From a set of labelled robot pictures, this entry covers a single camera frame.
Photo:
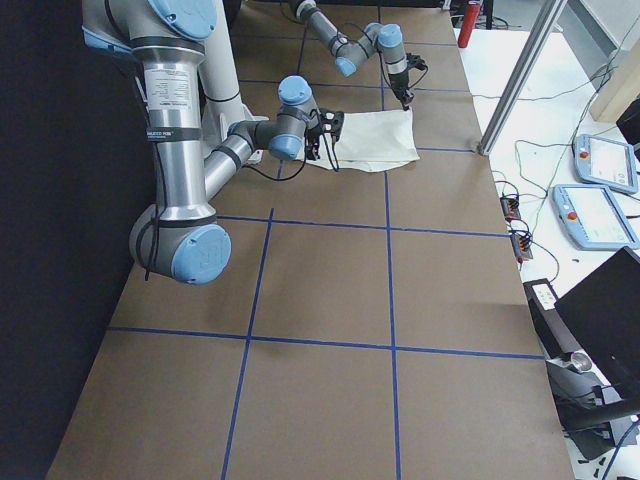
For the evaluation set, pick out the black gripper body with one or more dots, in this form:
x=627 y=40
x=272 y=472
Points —
x=314 y=133
x=399 y=82

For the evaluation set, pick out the cream long-sleeve cat shirt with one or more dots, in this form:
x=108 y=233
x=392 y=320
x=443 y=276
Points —
x=376 y=141

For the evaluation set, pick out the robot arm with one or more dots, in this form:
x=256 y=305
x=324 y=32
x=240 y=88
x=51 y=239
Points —
x=200 y=131
x=385 y=40

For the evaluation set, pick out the red fire extinguisher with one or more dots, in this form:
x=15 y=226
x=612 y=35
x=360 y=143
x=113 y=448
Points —
x=471 y=10

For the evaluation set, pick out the orange black connector block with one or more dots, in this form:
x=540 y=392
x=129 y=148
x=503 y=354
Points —
x=510 y=207

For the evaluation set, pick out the far teach pendant tablet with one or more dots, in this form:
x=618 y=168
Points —
x=603 y=161

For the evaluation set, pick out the teach pendant tablet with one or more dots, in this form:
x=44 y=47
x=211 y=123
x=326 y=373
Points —
x=603 y=161
x=592 y=217

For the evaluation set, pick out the near teach pendant tablet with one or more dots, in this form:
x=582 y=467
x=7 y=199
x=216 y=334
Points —
x=592 y=217

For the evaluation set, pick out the black monitor on desk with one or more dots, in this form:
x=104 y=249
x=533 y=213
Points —
x=602 y=313

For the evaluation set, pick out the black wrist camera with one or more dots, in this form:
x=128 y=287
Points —
x=332 y=123
x=415 y=61

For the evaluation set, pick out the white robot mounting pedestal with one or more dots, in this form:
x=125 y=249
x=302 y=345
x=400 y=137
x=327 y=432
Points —
x=217 y=125

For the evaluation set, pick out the aluminium frame post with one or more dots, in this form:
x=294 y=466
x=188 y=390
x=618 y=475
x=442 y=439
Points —
x=540 y=32

